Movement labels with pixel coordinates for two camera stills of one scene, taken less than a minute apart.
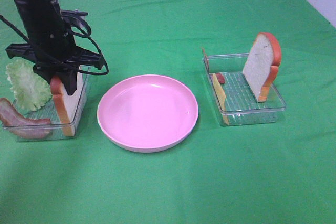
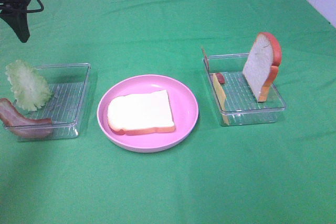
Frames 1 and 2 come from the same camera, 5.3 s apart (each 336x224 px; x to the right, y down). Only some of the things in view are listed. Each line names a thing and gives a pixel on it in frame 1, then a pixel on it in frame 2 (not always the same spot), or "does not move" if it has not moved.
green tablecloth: (158, 23) does not move
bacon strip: (38, 128) does not move
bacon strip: (220, 78) does not move
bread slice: (69, 106) to (140, 114)
